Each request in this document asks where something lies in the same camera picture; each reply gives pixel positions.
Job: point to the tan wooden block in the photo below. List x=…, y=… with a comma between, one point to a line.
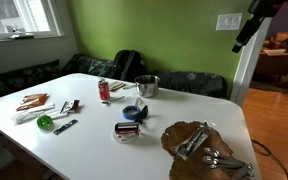
x=116, y=85

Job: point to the white light switch plate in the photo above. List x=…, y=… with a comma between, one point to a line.
x=229, y=21

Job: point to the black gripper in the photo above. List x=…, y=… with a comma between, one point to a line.
x=264, y=6

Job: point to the small object on windowsill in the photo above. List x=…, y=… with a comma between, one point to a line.
x=20, y=34

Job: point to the dark floral back cushion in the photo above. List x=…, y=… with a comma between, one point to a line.
x=190, y=83
x=17, y=80
x=87, y=66

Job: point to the blue tape roll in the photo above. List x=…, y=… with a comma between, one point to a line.
x=130, y=113

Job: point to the stainless steel pot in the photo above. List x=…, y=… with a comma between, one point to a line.
x=147, y=87

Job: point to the clear round plastic lid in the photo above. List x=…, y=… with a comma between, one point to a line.
x=120, y=137

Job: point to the black backpack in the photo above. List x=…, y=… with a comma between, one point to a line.
x=129, y=65

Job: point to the white door frame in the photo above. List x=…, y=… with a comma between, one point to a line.
x=249, y=66

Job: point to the green round plastic toy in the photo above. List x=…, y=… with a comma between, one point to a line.
x=44, y=122

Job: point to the metal measuring spoon set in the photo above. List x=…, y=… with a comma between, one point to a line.
x=225, y=162

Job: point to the black marker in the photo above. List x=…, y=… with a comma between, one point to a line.
x=65, y=127

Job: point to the red soda can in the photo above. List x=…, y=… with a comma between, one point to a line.
x=103, y=90

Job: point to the plastic spoons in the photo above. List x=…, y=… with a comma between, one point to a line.
x=193, y=141

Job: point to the white framed window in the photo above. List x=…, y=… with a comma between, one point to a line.
x=20, y=16

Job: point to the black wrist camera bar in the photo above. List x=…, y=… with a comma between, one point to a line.
x=248, y=33

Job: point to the white wrapped plastic cutlery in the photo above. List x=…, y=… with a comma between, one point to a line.
x=34, y=113

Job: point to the orange brown sofa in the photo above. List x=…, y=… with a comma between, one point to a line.
x=274, y=53

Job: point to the orange snack packet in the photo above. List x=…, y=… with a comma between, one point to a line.
x=32, y=101

